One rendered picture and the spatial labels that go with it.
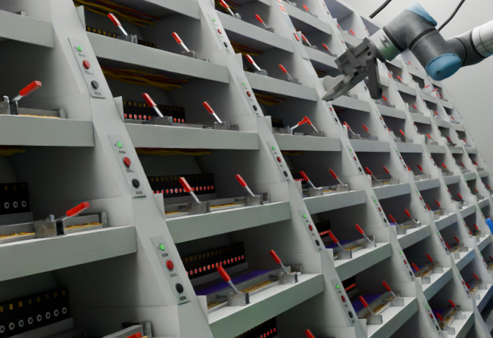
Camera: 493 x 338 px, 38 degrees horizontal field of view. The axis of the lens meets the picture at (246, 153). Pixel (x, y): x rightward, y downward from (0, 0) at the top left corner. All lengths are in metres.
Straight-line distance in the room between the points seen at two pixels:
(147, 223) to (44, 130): 0.24
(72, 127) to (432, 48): 1.09
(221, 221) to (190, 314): 0.30
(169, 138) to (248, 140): 0.38
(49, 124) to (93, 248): 0.21
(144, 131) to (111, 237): 0.30
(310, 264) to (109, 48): 0.76
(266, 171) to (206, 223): 0.47
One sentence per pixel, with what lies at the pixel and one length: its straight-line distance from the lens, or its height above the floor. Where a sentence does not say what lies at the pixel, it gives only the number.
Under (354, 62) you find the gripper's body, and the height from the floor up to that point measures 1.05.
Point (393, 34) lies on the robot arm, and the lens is 2.02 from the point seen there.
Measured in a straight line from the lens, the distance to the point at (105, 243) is 1.15.
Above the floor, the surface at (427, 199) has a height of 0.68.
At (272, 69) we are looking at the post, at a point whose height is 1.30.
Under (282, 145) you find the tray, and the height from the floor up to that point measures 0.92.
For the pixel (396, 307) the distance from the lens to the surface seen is 2.33.
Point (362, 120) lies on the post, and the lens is 3.24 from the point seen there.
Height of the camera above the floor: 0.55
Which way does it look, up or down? 11 degrees up
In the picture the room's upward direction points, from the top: 24 degrees counter-clockwise
